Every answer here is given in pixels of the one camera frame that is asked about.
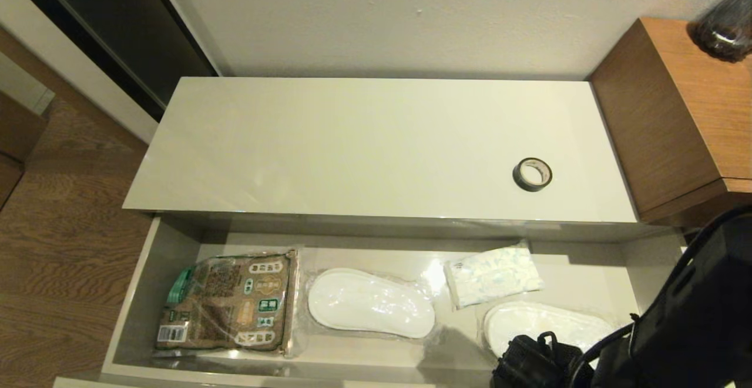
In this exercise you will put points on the brown wooden side table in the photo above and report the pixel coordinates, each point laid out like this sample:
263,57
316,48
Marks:
675,111

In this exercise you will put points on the patterned tissue pack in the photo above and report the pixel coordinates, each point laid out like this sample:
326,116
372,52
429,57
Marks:
493,276

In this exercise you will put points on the white door frame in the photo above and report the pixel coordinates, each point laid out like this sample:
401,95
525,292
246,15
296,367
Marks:
76,59

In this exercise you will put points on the dark door panel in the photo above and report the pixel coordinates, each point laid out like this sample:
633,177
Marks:
129,29

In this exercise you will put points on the white slippers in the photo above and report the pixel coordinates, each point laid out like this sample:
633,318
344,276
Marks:
370,303
546,323

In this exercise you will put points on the grey glossy cabinet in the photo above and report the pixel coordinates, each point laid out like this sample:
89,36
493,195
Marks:
382,147

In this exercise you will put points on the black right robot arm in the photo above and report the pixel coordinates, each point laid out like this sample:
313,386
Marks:
693,317

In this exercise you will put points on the dark glass vase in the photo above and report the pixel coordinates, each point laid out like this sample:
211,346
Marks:
725,29

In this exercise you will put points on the brown packaged bag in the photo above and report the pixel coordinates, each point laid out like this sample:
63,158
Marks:
235,300

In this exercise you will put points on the grey cabinet drawer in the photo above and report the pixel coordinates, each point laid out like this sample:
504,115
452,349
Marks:
364,355

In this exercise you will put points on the black tape roll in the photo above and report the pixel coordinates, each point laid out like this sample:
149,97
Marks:
517,176

